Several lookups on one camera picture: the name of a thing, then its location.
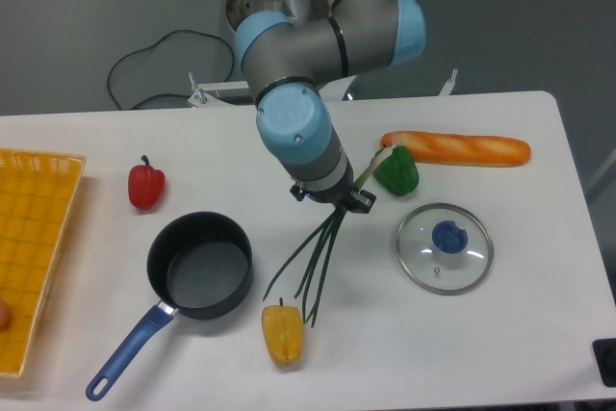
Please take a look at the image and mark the green onion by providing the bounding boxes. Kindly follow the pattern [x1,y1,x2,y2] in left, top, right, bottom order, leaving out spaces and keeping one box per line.
[263,147,393,327]

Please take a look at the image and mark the black cable on floor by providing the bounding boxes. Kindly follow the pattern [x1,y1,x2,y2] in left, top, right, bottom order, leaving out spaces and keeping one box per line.
[106,28,236,111]

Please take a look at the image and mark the orange baguette bread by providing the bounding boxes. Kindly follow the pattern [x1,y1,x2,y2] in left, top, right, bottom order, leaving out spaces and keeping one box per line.
[379,131,531,167]

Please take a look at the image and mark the green bell pepper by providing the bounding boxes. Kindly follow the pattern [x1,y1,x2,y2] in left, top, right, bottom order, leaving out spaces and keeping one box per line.
[373,145,420,197]

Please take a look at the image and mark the yellow bell pepper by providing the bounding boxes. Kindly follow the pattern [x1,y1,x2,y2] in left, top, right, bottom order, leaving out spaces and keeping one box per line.
[261,297,303,367]

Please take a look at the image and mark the red bell pepper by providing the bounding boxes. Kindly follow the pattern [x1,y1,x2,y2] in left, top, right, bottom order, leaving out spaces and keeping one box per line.
[127,155,166,211]

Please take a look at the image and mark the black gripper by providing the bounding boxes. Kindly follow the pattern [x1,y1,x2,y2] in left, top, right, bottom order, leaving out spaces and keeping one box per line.
[290,176,376,214]

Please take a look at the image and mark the glass pot lid blue knob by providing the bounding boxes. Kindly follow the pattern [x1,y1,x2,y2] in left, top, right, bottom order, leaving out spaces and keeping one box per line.
[395,202,496,296]

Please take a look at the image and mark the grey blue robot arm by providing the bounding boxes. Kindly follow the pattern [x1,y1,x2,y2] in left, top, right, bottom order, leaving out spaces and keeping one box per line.
[234,0,426,214]

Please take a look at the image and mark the yellow woven basket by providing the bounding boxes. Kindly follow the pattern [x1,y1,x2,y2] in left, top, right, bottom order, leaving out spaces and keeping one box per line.
[1,148,87,378]

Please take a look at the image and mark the black device at edge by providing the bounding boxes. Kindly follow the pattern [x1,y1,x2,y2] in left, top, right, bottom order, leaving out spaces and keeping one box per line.
[592,338,616,388]

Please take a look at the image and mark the black saucepan blue handle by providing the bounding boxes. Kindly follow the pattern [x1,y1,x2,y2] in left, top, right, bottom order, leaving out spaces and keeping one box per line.
[85,212,254,401]

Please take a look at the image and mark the brown egg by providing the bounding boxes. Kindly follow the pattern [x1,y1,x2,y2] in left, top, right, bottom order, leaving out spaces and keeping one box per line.
[0,299,12,331]

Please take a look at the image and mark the white metal base bracket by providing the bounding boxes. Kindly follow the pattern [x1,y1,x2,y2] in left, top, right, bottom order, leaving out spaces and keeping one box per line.
[186,68,461,109]

